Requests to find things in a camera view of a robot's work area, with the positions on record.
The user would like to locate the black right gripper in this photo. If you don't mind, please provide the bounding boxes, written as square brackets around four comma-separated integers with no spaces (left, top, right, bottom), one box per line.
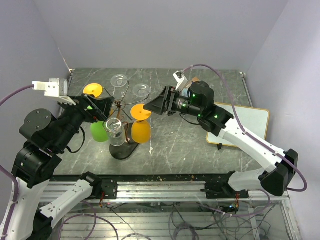
[143,85,203,118]

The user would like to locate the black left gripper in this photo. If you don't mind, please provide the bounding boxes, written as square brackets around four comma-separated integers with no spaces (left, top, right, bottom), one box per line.
[53,91,115,151]

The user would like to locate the clear wine glass front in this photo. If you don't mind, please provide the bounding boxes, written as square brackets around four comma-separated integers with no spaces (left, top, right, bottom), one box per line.
[103,118,126,147]

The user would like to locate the clear wine glass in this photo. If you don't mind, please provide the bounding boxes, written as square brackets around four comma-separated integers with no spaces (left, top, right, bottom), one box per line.
[103,118,126,147]
[110,74,130,99]
[132,83,151,98]

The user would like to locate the orange plastic wine glass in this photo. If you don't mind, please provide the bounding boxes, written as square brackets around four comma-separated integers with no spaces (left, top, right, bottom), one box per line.
[130,103,152,144]

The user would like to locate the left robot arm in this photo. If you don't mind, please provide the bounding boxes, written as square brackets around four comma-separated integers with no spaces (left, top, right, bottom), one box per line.
[0,94,114,240]

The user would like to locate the orange wine glass far left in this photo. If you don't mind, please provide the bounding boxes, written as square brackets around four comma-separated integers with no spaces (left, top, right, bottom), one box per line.
[83,83,115,117]

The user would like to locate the green plastic wine glass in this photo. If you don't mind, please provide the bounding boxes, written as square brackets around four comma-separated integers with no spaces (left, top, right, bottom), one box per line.
[90,121,109,143]

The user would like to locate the clear wine glass back left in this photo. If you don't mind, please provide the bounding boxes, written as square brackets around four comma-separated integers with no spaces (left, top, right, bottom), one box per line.
[110,74,130,99]

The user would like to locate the clear wine glass back right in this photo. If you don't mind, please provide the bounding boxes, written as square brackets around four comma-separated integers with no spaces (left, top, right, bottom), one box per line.
[132,83,151,98]

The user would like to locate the metal wine glass rack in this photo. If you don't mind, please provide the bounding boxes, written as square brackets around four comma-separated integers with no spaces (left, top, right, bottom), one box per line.
[108,81,150,160]

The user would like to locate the wooden picture coaster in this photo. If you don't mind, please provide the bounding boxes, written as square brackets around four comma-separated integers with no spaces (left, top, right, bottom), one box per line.
[181,80,198,97]

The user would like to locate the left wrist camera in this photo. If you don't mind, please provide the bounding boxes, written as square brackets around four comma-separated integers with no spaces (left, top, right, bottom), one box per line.
[32,78,76,106]

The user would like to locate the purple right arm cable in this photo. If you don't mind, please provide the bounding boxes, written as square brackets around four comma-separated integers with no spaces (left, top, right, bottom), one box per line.
[183,64,308,193]

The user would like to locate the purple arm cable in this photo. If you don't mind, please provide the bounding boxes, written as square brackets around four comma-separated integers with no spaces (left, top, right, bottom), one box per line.
[183,64,308,193]
[0,84,35,233]

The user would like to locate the small whiteboard yellow frame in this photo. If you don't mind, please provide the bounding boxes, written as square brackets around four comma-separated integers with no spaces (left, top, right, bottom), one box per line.
[206,102,270,151]

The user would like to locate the aluminium rail front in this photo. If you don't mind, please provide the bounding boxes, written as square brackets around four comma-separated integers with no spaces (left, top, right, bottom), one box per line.
[39,174,291,203]

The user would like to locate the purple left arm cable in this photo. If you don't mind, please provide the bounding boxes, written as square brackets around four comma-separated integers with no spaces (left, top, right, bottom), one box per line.
[0,84,35,233]

